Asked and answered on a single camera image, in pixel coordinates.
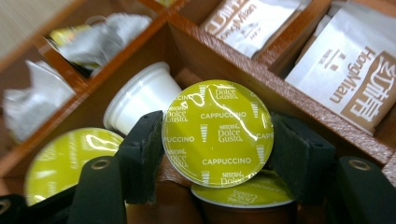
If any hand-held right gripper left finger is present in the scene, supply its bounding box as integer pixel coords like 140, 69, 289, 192
116, 110, 165, 204

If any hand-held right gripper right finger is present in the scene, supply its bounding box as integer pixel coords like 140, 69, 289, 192
269, 111, 337, 204

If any coffee capsule with yellow-green lid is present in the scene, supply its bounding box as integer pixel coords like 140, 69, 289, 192
190, 169, 297, 224
23, 127, 124, 206
162, 79, 275, 189

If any wooden box with glass lid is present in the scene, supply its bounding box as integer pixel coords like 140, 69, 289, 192
0, 0, 396, 224

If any white plastic capsule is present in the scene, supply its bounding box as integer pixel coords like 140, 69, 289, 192
103, 61, 183, 136

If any white sachet with brown print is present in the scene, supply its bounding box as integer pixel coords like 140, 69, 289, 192
284, 7, 396, 134
200, 0, 307, 60

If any white plastic packet left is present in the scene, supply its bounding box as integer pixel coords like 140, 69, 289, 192
1, 60, 77, 143

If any grey tea bag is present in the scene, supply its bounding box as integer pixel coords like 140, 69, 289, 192
49, 12, 153, 77

